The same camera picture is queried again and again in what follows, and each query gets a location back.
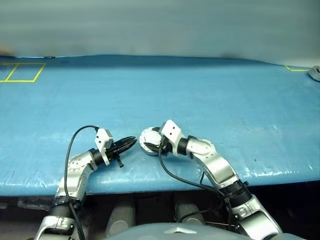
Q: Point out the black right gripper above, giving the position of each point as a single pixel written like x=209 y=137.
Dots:
x=164 y=147

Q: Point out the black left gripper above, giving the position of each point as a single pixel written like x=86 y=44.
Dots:
x=115 y=150

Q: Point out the white round disc object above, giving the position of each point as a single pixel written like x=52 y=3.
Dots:
x=150 y=135

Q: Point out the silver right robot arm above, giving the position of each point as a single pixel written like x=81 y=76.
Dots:
x=217 y=167

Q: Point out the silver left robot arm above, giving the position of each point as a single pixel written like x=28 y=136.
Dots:
x=75 y=166

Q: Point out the blue table cover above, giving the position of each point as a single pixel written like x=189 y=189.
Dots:
x=175 y=100

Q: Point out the grey rounded cylinder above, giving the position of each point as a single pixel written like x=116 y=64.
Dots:
x=190 y=213
x=121 y=217

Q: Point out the grey robot torso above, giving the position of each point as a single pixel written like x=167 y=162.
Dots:
x=150 y=232

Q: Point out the clear plastic bag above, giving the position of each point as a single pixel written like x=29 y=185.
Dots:
x=32 y=202

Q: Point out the grey object at table edge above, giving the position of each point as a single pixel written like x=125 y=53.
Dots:
x=315 y=73

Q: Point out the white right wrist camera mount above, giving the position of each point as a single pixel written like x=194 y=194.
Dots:
x=172 y=131

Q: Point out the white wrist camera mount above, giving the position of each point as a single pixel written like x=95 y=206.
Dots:
x=102 y=140
x=172 y=131

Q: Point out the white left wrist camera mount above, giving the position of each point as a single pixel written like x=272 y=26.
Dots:
x=102 y=140

